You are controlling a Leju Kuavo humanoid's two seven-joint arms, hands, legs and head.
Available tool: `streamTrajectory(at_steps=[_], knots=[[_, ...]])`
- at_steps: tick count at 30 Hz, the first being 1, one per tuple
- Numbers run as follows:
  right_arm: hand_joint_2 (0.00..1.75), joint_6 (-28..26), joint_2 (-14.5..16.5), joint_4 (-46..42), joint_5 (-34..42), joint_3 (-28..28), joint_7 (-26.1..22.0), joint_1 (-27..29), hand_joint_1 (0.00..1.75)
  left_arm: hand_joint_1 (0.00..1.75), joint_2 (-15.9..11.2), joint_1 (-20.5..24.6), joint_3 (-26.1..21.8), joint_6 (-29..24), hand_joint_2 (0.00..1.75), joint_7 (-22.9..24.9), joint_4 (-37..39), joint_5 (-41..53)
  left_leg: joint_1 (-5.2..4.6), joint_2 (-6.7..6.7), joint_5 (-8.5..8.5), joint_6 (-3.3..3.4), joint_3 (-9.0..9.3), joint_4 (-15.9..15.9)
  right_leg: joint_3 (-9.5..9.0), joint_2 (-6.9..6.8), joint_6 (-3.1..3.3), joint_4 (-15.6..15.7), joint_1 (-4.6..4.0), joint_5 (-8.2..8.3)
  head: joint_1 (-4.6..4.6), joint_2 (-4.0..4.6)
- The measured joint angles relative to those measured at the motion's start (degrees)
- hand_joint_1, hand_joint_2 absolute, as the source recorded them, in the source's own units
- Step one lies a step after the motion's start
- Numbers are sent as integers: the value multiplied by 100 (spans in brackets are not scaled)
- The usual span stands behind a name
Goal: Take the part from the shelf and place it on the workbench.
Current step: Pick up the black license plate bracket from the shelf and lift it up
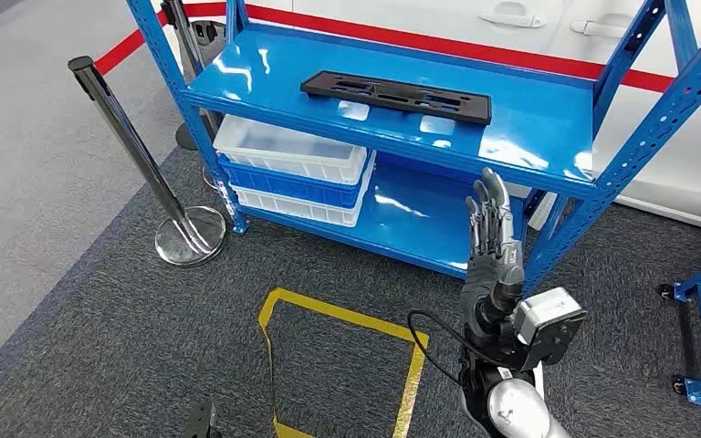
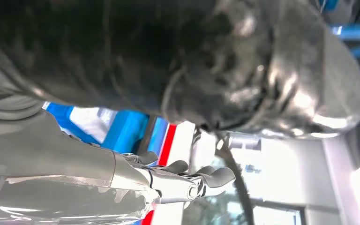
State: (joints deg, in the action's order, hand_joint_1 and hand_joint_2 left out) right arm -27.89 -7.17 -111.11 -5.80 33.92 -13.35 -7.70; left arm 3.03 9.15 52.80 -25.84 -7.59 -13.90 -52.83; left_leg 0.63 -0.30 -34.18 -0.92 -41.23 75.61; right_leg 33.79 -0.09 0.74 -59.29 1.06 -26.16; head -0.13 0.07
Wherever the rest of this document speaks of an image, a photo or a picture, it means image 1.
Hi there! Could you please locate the blue metal shelf rack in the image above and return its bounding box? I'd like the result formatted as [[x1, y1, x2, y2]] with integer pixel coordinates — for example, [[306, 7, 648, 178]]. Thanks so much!
[[125, 0, 701, 297]]

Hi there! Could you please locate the dark round floor base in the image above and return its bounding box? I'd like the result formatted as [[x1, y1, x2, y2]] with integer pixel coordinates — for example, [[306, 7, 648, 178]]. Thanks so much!
[[174, 120, 202, 152]]

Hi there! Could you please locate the chrome stanchion post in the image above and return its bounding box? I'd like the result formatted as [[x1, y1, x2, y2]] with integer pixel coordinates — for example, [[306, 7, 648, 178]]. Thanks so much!
[[67, 55, 227, 268], [160, 0, 225, 192]]

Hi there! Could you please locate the yellow floor tape square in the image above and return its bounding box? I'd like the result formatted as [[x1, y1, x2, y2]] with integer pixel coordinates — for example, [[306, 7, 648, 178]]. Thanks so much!
[[258, 287, 430, 438]]

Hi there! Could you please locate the long black plastic part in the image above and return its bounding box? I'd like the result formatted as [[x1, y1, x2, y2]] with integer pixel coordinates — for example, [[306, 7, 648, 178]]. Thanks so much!
[[299, 70, 493, 126]]

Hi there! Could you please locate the blue plastic bin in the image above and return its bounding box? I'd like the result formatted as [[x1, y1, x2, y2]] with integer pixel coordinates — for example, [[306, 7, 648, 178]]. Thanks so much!
[[217, 151, 376, 210]]

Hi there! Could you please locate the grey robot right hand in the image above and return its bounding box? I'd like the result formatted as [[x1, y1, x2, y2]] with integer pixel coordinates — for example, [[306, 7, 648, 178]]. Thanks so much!
[[463, 168, 527, 304]]

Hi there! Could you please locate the black robot bracket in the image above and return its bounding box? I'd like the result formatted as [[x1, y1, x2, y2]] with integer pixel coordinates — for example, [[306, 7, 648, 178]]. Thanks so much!
[[182, 400, 224, 438]]

